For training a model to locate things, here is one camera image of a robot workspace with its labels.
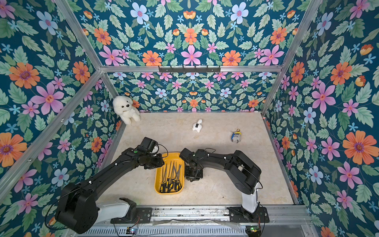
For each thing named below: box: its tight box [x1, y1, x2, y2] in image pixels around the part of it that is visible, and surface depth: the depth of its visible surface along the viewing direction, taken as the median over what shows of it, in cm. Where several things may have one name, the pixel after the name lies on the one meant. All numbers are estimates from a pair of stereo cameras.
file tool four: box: [168, 164, 182, 192], surface depth 84 cm
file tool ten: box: [159, 164, 168, 194], surface depth 82 cm
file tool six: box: [171, 162, 178, 192], surface depth 84 cm
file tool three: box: [177, 164, 183, 190], surface depth 85 cm
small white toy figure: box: [191, 118, 203, 133], surface depth 109 cm
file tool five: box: [169, 161, 175, 192], surface depth 83 cm
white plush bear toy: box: [112, 95, 141, 125], surface depth 106 cm
